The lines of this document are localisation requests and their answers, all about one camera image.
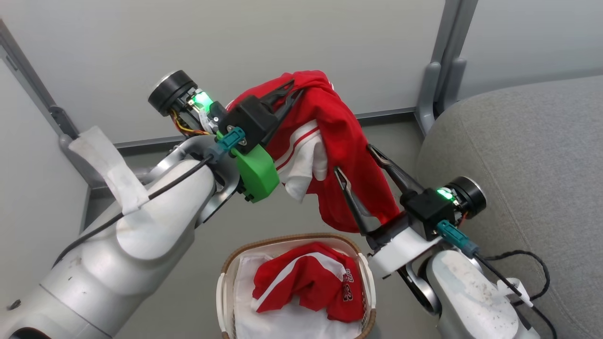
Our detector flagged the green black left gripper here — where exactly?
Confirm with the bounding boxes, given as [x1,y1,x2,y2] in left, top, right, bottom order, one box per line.
[217,79,305,204]

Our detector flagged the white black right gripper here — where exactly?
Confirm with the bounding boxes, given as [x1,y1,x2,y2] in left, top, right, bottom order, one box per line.
[334,144,456,279]

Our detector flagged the red white sports garment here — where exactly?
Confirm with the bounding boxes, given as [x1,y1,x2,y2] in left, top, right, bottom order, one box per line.
[227,70,401,234]

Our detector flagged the white wicker-rimmed laundry basket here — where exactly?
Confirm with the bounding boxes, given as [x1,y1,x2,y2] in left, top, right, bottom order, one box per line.
[216,233,377,339]

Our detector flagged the red jersey with white numbers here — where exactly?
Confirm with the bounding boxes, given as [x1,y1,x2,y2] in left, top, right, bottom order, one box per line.
[252,242,366,323]

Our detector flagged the grey fabric sofa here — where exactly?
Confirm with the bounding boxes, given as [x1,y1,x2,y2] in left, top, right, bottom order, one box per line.
[416,75,603,339]

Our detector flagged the white tape strip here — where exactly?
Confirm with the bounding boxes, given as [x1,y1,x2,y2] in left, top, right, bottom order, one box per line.
[69,126,152,216]

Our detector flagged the teal left cable plug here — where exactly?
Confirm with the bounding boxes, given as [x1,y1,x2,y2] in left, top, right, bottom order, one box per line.
[216,126,246,155]

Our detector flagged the teal cable plug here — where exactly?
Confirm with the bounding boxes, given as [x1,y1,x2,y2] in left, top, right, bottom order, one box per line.
[436,220,479,258]
[216,126,246,155]

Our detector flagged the teal right cable plug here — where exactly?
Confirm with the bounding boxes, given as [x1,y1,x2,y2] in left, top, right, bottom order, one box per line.
[436,220,479,258]

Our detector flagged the light grey partition post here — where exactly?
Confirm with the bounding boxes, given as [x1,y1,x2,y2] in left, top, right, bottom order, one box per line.
[416,0,480,136]

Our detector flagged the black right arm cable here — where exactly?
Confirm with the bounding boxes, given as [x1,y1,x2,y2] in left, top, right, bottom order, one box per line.
[473,250,559,339]

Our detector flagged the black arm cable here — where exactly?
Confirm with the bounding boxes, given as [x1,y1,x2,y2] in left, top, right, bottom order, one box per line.
[473,250,559,339]
[51,154,215,270]

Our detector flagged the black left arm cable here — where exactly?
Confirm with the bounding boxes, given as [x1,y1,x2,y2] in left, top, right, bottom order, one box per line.
[51,154,215,270]

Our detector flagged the grey slanted partition post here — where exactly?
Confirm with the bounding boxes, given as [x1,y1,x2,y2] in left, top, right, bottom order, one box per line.
[0,19,95,189]

